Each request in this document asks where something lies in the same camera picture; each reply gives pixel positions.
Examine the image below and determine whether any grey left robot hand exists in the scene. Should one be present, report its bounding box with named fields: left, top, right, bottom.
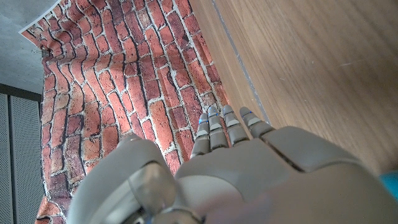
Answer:
left=67, top=105, right=398, bottom=224

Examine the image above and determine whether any grey tape rectangle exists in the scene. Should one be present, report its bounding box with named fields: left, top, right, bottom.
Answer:
left=211, top=0, right=271, bottom=125

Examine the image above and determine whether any red brick print backdrop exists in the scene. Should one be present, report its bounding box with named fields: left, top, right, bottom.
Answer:
left=18, top=0, right=231, bottom=224

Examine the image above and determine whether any grey perforated panel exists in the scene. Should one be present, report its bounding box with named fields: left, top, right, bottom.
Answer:
left=0, top=83, right=44, bottom=224

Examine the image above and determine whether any metal binder clip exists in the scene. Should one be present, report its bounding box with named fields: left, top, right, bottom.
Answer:
left=30, top=48, right=50, bottom=58

